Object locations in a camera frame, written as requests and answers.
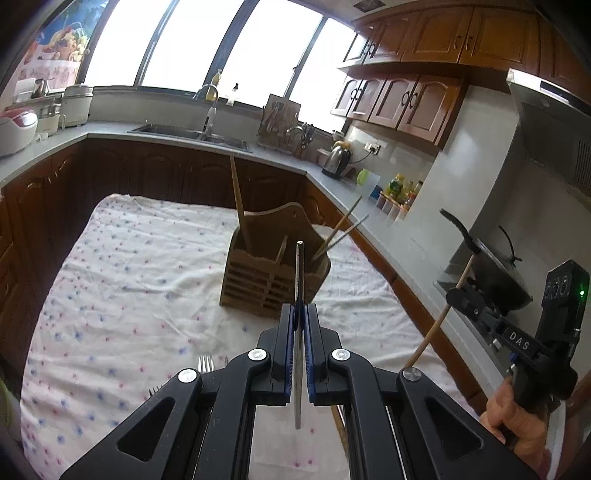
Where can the small white appliance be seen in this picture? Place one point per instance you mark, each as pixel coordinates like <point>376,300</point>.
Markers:
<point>50,117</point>

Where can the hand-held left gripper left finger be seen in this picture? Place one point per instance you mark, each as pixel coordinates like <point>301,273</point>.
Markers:
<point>290,355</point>

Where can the wooden cabinets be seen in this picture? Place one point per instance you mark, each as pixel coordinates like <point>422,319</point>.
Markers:
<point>138,170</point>
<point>415,97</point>

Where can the small metal fork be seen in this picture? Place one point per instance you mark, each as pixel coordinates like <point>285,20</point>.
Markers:
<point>206,363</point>

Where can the white floral tablecloth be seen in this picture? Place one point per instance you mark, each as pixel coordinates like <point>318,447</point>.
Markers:
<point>138,295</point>

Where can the steel range hood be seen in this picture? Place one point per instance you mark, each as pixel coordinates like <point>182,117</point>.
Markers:
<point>554,129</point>

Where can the white round electric pot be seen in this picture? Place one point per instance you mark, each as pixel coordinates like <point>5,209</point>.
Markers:
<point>76,106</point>

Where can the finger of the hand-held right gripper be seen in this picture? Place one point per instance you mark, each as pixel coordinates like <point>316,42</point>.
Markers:
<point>468,302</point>

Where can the small wall outlet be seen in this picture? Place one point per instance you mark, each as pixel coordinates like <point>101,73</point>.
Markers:
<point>373,147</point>

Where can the black wok with lid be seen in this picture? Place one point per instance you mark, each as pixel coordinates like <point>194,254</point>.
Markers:
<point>498,277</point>

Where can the large kitchen window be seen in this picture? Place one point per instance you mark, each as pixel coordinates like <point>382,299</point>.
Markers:
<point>194,41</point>

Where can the steel electric kettle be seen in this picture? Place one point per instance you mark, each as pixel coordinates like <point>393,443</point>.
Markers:
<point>336,161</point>

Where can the yellow soap bottle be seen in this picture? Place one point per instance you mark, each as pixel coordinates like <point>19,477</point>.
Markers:
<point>213,90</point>

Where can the white cutting board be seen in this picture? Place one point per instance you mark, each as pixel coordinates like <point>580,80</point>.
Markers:
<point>374,187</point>

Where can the person's right hand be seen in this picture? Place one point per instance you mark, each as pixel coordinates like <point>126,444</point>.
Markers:
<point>517,429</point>

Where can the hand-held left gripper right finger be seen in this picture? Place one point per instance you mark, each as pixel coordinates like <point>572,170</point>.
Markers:
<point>308,355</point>

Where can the knife rack with cutting board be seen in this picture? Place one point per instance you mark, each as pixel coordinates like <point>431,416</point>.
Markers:
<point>277,120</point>

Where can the cooking oil bottles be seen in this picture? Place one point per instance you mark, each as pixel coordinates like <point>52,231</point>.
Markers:
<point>401,189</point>

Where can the wooden utensil holder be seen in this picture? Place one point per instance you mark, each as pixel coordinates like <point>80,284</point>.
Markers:
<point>258,277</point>

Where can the kitchen scissors holder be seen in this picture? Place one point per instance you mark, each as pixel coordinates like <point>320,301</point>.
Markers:
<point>304,138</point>

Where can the spice jar set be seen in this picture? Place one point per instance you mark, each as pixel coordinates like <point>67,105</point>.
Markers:
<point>392,207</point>

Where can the steel kitchen sink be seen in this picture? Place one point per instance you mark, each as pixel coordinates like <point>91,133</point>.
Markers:
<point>184,134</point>

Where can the grey kitchen countertop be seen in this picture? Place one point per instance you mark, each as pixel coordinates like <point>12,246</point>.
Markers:
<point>286,161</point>

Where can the clear bottle black cap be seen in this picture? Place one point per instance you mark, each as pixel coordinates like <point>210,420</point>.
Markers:
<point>233,97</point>

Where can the ceiling vent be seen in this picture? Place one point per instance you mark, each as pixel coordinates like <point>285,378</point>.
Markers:
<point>369,3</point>

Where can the wooden upper cabinets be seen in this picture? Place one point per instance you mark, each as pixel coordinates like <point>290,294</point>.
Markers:
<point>415,97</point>

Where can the metal sink faucet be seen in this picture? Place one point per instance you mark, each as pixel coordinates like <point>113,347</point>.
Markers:
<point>210,115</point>

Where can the metal jug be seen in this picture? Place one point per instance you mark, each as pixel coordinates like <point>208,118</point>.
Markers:
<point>39,87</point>

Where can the white pink rice cooker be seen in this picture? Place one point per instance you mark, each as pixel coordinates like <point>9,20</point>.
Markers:
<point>16,134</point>

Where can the tropical fruit poster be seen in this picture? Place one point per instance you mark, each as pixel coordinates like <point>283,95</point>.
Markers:
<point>64,41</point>

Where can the green round lid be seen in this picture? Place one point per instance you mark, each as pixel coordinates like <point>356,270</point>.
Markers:
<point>363,177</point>

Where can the large metal fork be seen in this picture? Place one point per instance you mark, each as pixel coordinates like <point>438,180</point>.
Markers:
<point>155,391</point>

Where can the wooden lower cabinets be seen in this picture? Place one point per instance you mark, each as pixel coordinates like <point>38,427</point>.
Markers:
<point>138,170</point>

